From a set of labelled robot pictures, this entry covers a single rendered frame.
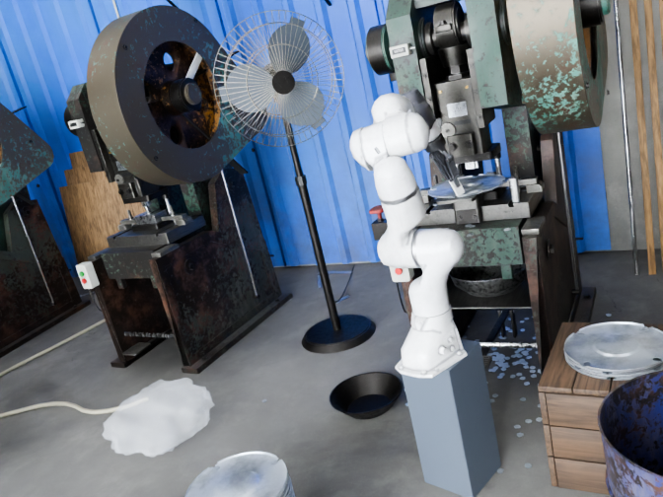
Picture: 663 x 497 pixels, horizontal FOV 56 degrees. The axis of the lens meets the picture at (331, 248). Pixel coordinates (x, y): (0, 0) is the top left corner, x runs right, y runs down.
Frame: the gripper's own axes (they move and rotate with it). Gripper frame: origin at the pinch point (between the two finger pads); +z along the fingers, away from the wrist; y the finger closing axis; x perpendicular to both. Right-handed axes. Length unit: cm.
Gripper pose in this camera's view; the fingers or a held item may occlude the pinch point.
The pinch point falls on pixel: (457, 186)
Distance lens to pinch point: 228.3
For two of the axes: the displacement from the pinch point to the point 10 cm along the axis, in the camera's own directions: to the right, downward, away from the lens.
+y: 3.4, 2.1, -9.2
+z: 5.0, 7.8, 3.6
